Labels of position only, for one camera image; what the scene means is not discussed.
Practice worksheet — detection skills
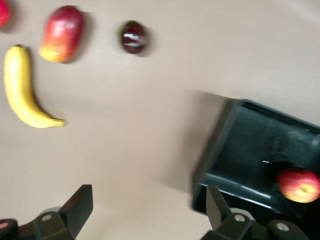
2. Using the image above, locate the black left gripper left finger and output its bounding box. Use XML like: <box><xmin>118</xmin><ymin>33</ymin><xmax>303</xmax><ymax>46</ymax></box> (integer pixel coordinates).
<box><xmin>0</xmin><ymin>184</ymin><xmax>94</xmax><ymax>240</ymax></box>

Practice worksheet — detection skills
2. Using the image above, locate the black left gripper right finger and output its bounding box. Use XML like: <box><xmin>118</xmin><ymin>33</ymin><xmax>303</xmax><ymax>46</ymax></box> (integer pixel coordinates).
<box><xmin>201</xmin><ymin>185</ymin><xmax>310</xmax><ymax>240</ymax></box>

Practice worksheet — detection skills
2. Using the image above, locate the red pomegranate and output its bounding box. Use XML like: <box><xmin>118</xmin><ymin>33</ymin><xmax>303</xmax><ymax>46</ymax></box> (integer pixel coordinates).
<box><xmin>0</xmin><ymin>0</ymin><xmax>11</xmax><ymax>28</ymax></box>

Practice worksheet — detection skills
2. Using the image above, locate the yellow banana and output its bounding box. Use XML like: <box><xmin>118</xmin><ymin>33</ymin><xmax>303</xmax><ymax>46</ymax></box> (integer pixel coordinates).
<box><xmin>3</xmin><ymin>44</ymin><xmax>67</xmax><ymax>129</ymax></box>

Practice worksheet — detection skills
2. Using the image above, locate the red yellow mango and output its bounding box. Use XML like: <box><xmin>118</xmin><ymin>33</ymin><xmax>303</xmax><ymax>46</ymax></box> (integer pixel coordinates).
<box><xmin>38</xmin><ymin>5</ymin><xmax>85</xmax><ymax>63</ymax></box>

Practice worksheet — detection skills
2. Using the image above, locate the red yellow apple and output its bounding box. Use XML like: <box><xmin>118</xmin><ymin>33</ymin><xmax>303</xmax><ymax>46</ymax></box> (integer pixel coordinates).
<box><xmin>276</xmin><ymin>166</ymin><xmax>320</xmax><ymax>204</ymax></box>

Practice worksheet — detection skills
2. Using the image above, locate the black plastic box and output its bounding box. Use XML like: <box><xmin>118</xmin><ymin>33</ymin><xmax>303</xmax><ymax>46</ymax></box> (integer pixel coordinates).
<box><xmin>191</xmin><ymin>98</ymin><xmax>320</xmax><ymax>227</ymax></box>

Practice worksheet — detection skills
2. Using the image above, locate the dark purple mangosteen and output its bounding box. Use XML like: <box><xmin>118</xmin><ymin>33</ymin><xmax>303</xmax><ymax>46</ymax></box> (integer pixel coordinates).
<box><xmin>116</xmin><ymin>20</ymin><xmax>151</xmax><ymax>55</ymax></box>

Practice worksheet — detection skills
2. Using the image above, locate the brown table mat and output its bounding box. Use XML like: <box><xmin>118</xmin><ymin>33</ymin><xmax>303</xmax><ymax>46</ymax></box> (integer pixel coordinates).
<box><xmin>0</xmin><ymin>0</ymin><xmax>320</xmax><ymax>240</ymax></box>

